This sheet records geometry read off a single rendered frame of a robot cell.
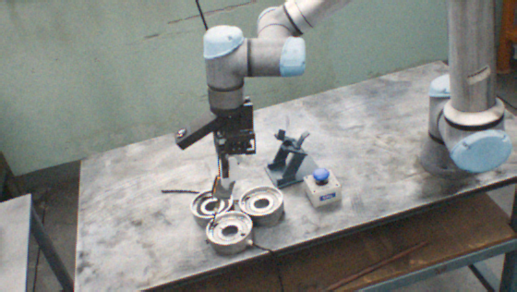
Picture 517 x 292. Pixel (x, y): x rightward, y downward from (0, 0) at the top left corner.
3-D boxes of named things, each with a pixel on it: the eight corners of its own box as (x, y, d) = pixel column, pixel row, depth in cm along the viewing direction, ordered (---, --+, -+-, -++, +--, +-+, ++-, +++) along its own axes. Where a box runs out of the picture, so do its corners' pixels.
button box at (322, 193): (314, 208, 125) (312, 193, 123) (305, 190, 131) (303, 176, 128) (346, 199, 126) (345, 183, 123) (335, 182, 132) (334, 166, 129)
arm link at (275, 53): (303, 23, 105) (247, 24, 106) (306, 46, 96) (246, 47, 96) (301, 59, 110) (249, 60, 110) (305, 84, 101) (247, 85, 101)
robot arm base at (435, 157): (462, 137, 139) (463, 104, 133) (497, 168, 126) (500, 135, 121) (409, 152, 137) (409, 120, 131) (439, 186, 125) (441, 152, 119)
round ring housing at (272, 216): (293, 206, 127) (291, 193, 125) (268, 233, 121) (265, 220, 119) (259, 193, 133) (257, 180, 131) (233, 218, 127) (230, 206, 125)
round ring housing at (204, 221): (186, 214, 131) (182, 202, 129) (222, 194, 135) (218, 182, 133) (208, 237, 123) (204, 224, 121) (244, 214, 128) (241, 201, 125)
